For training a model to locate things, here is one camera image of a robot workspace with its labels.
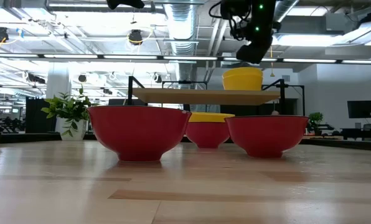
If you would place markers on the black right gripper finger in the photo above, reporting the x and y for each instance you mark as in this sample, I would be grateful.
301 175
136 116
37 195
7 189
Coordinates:
251 54

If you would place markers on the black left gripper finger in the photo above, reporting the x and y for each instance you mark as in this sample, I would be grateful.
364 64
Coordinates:
123 3

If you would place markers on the yellow mini bowl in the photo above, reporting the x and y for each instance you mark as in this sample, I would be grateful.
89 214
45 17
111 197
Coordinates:
242 83
241 71
208 117

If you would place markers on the red mini bowl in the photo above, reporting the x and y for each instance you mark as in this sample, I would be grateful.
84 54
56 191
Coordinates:
139 133
207 135
266 137

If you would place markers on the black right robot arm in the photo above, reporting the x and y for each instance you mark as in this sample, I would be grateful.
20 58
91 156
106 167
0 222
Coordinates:
264 11

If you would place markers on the black ceiling device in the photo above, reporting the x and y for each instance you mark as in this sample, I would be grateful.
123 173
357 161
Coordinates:
0 34
135 37

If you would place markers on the small green potted plant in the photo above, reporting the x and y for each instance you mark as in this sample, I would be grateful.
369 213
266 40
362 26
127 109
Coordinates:
315 118

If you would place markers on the black screen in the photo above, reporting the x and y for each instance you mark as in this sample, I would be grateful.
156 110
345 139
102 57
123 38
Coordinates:
120 102

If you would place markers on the white column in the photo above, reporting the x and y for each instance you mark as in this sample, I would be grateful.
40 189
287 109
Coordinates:
58 81

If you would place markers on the green leafy plant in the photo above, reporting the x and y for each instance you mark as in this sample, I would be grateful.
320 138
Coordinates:
68 109

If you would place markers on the black desk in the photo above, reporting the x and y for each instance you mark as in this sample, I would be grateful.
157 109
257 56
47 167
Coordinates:
359 132

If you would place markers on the white plant pot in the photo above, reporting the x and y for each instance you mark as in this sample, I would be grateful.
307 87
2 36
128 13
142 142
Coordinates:
79 132

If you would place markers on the black cabinet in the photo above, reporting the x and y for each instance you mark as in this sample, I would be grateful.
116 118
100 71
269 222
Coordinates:
36 115

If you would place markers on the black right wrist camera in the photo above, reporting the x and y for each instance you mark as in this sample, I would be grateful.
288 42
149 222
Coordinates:
232 9

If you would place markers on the silver ribbed ventilation duct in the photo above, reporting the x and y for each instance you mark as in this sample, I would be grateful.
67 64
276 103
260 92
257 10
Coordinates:
182 25

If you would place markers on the wooden shelf with black frame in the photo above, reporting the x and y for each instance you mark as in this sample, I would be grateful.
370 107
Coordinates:
204 97

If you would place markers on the black wall monitor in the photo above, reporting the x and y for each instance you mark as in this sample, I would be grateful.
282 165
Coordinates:
362 109

